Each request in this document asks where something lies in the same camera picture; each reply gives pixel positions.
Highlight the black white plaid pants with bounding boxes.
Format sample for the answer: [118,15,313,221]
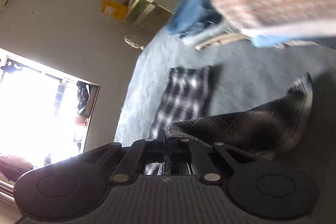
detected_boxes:
[144,65,314,176]

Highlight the pink pot on windowsill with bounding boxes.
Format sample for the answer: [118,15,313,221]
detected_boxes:
[75,115,88,127]

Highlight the grey bed blanket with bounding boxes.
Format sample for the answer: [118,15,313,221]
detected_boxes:
[114,30,335,154]

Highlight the folded grey garment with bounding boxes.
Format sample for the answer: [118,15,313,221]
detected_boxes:
[182,23,317,50]

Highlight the yellow box on desk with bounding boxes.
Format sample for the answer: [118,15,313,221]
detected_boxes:
[100,0,128,20]

